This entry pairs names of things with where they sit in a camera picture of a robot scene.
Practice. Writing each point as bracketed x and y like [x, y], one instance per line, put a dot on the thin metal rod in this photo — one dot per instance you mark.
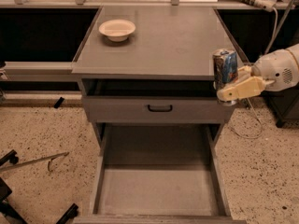
[20, 165]

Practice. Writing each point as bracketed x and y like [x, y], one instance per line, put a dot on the silver blue redbull can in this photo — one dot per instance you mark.
[225, 68]

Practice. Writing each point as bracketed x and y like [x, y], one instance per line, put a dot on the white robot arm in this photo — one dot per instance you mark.
[275, 71]

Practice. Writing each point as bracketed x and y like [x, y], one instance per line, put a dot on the small black floor bracket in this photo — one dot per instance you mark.
[59, 102]

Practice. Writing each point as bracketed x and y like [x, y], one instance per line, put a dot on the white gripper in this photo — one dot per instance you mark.
[275, 71]

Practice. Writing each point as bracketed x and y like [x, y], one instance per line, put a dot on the black drawer handle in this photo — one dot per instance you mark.
[159, 108]

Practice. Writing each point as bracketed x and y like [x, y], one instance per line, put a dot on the grey drawer cabinet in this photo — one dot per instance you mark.
[169, 56]

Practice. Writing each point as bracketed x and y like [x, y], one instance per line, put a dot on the white paper bowl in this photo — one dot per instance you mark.
[117, 30]

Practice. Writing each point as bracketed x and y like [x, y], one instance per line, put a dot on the open grey lower drawer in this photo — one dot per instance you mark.
[165, 174]

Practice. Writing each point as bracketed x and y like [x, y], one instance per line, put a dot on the closed grey upper drawer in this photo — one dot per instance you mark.
[145, 110]

